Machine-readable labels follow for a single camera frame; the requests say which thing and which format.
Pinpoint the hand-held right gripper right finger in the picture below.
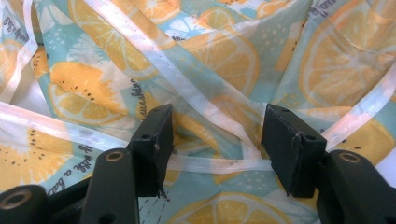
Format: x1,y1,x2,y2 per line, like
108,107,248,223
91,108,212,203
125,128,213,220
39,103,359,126
261,103,396,224

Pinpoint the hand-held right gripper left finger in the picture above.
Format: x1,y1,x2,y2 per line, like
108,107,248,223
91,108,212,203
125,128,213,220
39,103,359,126
79,103,175,224

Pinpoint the citrus print fabric bag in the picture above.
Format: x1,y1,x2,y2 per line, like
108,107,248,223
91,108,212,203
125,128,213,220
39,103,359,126
0,0,396,224

